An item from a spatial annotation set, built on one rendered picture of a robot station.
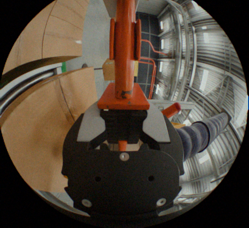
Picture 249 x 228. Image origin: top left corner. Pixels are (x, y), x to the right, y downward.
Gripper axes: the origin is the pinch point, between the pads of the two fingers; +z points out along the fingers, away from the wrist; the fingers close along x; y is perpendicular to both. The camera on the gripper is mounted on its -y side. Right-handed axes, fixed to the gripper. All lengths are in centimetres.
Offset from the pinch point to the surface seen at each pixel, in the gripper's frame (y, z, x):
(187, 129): 18.0, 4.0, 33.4
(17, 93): -6, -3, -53
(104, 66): 1, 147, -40
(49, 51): -25, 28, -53
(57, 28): -48, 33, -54
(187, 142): 17.1, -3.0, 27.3
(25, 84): -8, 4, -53
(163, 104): 58, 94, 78
